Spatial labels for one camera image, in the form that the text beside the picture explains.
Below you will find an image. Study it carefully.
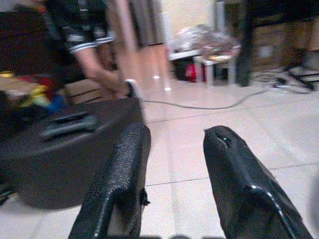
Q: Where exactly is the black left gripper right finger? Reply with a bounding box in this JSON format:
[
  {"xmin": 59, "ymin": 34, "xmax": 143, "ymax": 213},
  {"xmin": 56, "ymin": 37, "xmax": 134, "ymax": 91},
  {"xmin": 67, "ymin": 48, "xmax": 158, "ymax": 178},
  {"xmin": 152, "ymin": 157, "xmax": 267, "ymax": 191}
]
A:
[{"xmin": 203, "ymin": 125, "xmax": 314, "ymax": 239}]

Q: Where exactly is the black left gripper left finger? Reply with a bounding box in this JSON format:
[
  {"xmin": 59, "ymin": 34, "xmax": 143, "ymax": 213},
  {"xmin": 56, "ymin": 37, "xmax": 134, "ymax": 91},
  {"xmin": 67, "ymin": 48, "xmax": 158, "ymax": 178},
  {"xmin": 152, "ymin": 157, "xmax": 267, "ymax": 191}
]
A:
[{"xmin": 68, "ymin": 123, "xmax": 152, "ymax": 239}]

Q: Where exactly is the person's hand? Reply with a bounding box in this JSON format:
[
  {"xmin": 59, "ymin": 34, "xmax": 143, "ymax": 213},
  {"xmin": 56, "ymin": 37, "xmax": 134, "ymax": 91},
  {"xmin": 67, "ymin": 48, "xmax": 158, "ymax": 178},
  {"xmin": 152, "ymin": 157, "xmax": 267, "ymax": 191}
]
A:
[{"xmin": 104, "ymin": 71, "xmax": 133, "ymax": 98}]

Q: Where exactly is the black rounded case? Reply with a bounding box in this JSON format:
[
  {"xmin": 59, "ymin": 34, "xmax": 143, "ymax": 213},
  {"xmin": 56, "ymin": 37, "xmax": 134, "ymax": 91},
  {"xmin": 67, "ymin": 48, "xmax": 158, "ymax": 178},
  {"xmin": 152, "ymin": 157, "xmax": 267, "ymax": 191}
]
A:
[{"xmin": 0, "ymin": 97, "xmax": 147, "ymax": 210}]

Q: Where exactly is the small brown cardboard box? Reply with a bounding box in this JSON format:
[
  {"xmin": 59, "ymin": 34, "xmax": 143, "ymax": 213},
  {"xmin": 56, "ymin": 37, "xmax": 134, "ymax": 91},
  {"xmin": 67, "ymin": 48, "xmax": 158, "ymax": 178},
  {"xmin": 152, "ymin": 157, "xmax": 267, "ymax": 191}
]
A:
[{"xmin": 64, "ymin": 79, "xmax": 113, "ymax": 106}]

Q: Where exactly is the brown wooden door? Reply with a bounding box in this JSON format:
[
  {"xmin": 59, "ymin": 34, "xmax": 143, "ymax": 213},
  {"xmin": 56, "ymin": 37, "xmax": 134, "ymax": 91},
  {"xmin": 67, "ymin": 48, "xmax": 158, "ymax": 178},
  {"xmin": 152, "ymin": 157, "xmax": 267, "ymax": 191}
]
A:
[{"xmin": 107, "ymin": 0, "xmax": 172, "ymax": 91}]

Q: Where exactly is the colourful toy pile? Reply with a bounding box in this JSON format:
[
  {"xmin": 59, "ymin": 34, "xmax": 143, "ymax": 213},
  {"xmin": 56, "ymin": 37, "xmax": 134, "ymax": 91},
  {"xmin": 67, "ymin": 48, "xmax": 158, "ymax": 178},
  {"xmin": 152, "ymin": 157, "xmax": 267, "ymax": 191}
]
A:
[{"xmin": 0, "ymin": 71, "xmax": 68, "ymax": 117}]

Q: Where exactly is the red bag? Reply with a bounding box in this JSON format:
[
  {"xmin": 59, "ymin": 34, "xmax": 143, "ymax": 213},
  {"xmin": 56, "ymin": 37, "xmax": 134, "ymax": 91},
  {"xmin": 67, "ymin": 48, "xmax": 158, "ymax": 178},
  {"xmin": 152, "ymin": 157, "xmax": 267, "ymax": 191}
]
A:
[{"xmin": 185, "ymin": 63, "xmax": 207, "ymax": 83}]

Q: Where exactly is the low white side table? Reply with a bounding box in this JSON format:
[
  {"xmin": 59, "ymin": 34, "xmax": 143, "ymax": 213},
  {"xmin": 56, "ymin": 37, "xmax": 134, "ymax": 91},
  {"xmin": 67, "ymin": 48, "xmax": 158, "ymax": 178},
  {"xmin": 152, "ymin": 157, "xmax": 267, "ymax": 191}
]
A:
[{"xmin": 168, "ymin": 48, "xmax": 237, "ymax": 87}]

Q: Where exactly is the large brown cardboard box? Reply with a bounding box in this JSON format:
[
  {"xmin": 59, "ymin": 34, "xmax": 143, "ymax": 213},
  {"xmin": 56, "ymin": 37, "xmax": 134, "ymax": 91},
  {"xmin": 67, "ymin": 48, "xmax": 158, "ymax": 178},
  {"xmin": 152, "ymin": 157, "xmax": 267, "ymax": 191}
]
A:
[{"xmin": 253, "ymin": 19, "xmax": 319, "ymax": 71}]

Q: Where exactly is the clear plastic bag pile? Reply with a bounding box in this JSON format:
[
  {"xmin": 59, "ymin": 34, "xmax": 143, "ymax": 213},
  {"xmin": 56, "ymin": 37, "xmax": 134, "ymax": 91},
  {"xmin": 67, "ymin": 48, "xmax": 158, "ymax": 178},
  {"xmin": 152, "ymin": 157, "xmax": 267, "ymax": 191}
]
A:
[{"xmin": 171, "ymin": 25, "xmax": 242, "ymax": 55}]

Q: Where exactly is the person in black striped shirt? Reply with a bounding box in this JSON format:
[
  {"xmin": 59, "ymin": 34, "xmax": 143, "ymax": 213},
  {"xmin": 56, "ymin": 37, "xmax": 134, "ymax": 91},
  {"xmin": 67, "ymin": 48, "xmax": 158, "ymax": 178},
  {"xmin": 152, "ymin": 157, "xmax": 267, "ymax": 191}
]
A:
[{"xmin": 46, "ymin": 0, "xmax": 115, "ymax": 54}]

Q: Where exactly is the long grey floor cable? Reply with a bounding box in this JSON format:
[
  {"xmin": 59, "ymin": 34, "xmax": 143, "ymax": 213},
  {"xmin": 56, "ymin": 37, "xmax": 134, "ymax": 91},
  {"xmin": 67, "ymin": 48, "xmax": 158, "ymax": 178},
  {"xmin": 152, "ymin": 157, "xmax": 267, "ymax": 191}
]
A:
[{"xmin": 142, "ymin": 89, "xmax": 271, "ymax": 111}]

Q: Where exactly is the black metal rack frame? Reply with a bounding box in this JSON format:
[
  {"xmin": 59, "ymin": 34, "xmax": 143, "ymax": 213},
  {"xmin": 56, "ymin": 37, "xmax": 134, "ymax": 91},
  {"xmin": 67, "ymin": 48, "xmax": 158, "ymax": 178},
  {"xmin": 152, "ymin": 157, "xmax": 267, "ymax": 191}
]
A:
[{"xmin": 274, "ymin": 48, "xmax": 319, "ymax": 92}]

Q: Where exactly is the thick black post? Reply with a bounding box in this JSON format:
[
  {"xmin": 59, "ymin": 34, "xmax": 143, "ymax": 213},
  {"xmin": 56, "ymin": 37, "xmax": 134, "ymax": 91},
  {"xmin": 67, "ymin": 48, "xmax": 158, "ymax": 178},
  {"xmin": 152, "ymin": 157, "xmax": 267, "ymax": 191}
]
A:
[{"xmin": 236, "ymin": 0, "xmax": 255, "ymax": 87}]

